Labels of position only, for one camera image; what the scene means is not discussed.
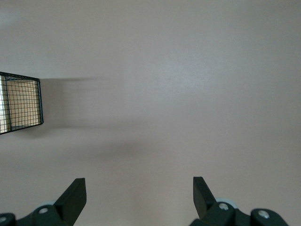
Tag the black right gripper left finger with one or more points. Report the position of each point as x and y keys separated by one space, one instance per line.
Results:
x=68 y=204

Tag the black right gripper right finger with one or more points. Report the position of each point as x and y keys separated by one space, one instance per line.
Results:
x=202 y=200

